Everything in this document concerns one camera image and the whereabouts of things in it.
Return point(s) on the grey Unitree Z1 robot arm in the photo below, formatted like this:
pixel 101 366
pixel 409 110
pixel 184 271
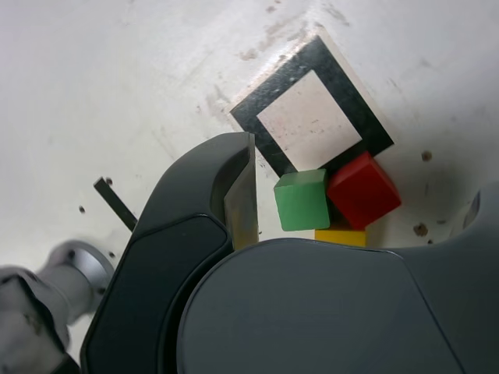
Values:
pixel 47 288

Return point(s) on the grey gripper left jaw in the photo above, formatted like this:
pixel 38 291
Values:
pixel 175 202

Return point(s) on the red cube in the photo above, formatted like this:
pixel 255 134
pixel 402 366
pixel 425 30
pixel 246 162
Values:
pixel 362 191

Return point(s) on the black tape square outline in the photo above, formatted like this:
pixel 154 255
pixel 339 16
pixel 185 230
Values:
pixel 280 82

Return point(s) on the green cube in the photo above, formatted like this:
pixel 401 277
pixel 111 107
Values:
pixel 302 202

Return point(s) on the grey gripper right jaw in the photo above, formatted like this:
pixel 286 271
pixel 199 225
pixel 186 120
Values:
pixel 319 311

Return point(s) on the yellow cube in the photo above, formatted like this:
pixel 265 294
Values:
pixel 341 237

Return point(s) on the black tape strip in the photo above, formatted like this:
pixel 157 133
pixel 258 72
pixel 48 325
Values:
pixel 115 202

